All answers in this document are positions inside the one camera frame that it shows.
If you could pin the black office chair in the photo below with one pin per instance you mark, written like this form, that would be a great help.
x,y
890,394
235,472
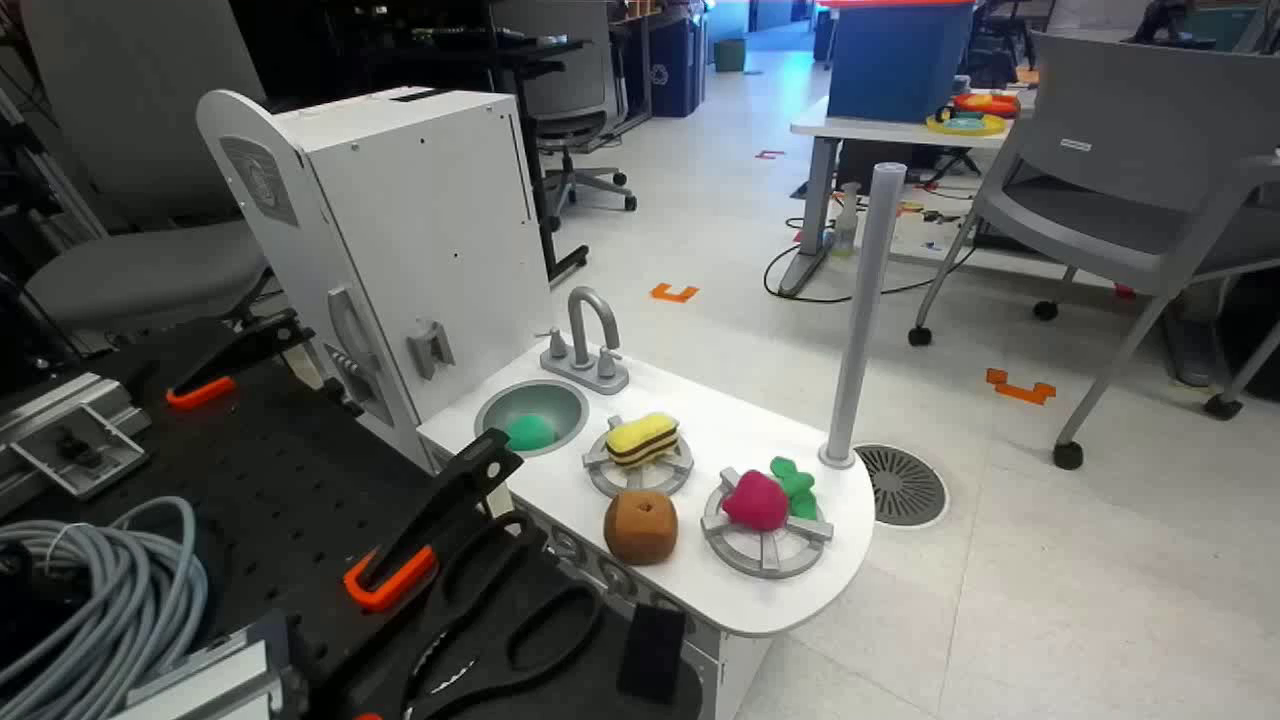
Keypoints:
x,y
574,126

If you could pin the white toy kitchen cabinet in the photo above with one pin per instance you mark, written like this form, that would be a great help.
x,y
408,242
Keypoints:
x,y
415,225

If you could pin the grey toy faucet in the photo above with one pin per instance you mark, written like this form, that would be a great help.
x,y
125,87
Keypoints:
x,y
588,352

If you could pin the grey plastic chair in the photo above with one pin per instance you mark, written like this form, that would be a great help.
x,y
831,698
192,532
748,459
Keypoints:
x,y
1132,172

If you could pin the grey toy sink basin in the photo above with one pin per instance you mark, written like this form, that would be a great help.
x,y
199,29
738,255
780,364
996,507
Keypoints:
x,y
549,398

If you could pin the orange floor marker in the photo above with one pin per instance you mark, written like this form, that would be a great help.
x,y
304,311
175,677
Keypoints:
x,y
1021,390
675,293

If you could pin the toy burger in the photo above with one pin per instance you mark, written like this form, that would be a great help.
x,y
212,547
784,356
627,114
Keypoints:
x,y
640,439

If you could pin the grey work table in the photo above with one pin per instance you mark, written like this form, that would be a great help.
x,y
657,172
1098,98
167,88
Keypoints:
x,y
863,133

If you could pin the white toy kitchen counter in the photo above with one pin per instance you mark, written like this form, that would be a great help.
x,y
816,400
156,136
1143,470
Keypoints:
x,y
747,594

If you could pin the grey toy stove burner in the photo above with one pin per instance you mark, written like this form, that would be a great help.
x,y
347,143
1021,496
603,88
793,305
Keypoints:
x,y
663,478
780,552

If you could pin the blue storage bin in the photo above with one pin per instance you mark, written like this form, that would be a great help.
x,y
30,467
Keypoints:
x,y
892,61

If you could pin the grey upright pole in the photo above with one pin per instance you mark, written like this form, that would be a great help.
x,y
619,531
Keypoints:
x,y
863,305

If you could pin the round floor drain grate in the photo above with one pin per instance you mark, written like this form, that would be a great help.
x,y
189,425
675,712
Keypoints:
x,y
906,486

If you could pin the metal mounting bracket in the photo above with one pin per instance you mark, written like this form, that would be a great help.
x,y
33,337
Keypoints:
x,y
74,450

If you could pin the small black box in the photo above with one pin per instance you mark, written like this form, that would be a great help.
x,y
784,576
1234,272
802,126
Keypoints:
x,y
652,650

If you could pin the aluminium profile bar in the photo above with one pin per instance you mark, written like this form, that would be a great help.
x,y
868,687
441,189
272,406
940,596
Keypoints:
x,y
201,683

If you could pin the pink radish plush toy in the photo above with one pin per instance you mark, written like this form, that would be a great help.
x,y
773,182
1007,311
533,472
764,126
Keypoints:
x,y
757,500

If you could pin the grey office chair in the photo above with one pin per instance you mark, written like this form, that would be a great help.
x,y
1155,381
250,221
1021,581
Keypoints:
x,y
132,265

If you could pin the green plush toy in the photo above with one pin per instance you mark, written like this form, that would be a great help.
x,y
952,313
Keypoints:
x,y
531,434

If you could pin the brown plush toy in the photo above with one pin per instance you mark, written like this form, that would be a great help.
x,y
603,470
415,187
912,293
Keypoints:
x,y
640,525

